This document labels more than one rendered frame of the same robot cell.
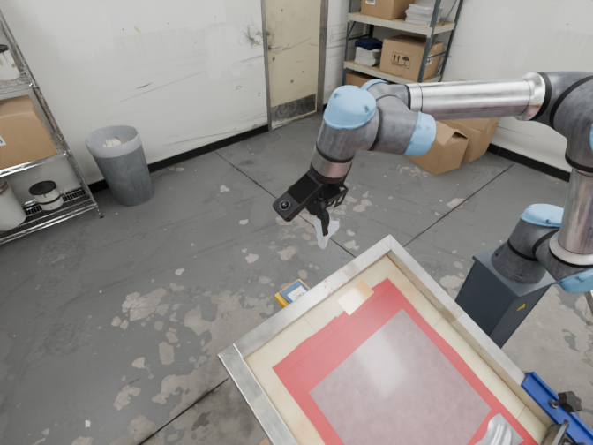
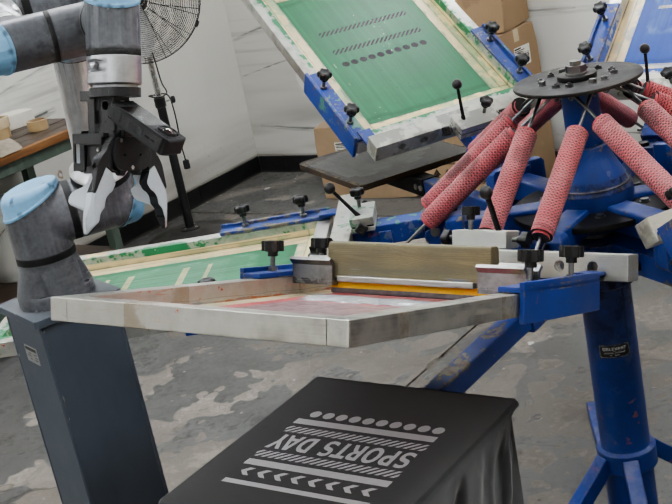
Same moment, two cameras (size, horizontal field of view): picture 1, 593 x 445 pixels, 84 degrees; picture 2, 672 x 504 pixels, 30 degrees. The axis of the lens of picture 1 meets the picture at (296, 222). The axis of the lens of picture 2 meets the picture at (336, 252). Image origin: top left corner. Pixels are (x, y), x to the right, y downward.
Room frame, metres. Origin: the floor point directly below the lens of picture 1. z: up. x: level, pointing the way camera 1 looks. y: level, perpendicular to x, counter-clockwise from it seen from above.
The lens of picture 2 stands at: (0.67, 1.68, 1.95)
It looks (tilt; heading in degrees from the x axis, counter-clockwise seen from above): 18 degrees down; 258
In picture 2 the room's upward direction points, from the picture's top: 12 degrees counter-clockwise
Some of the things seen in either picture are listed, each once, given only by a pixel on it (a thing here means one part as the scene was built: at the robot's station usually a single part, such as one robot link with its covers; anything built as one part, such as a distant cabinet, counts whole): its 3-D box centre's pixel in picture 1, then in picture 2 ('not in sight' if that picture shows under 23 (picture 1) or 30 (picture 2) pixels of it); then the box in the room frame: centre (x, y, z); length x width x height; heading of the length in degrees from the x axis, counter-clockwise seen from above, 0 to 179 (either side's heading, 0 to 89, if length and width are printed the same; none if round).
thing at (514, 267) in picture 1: (522, 255); (51, 273); (0.72, -0.72, 1.25); 0.15 x 0.15 x 0.10
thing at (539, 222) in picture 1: (542, 230); (39, 215); (0.72, -0.72, 1.37); 0.13 x 0.12 x 0.14; 5
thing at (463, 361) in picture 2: not in sight; (479, 357); (-0.06, -0.55, 0.89); 1.24 x 0.06 x 0.06; 40
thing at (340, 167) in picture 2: not in sight; (455, 192); (-0.41, -1.61, 0.91); 1.34 x 0.40 x 0.08; 100
